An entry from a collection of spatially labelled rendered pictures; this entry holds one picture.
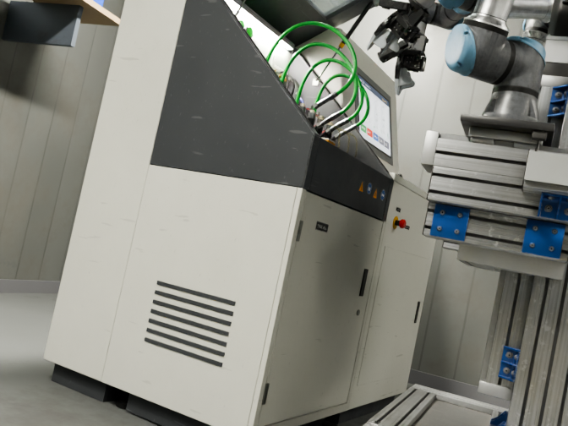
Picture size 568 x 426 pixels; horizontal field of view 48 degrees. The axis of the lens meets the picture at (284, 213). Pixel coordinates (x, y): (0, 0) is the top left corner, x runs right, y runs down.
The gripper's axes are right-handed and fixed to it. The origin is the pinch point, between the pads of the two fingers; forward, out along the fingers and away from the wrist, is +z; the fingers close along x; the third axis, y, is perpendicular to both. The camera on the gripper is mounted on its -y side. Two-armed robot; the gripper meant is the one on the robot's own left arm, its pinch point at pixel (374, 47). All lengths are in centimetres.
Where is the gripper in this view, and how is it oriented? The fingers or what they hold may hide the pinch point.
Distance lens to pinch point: 219.4
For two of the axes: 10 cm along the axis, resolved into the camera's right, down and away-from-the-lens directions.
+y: 4.9, 7.7, -4.1
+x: 6.8, -0.4, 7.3
